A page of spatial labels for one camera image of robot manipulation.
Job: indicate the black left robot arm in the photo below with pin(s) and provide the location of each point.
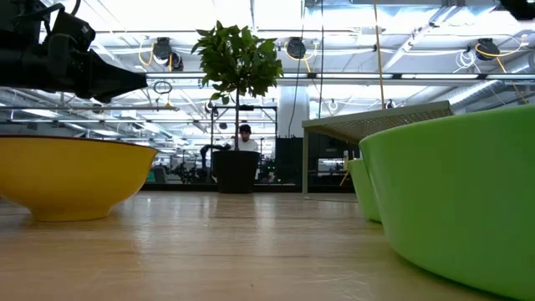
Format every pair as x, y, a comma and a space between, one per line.
16, 21

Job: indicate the silver ventilation duct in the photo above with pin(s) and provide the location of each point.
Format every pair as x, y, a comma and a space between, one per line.
480, 90

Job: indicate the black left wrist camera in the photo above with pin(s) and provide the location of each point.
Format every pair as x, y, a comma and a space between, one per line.
73, 31

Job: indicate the pale green perforated metal shelf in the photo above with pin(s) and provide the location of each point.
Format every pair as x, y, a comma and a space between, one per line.
355, 125

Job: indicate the yellow blue-floral patterned bowl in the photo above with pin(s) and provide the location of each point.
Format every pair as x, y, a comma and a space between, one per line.
71, 180

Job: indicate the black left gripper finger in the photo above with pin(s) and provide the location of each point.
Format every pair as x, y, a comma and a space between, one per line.
125, 94
108, 77

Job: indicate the green potted plant black pot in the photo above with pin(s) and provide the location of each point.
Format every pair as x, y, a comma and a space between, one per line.
236, 171

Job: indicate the green plastic bowl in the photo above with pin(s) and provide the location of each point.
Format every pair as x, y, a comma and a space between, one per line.
363, 188
460, 188

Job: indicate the person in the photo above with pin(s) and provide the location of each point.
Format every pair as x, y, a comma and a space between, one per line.
246, 144

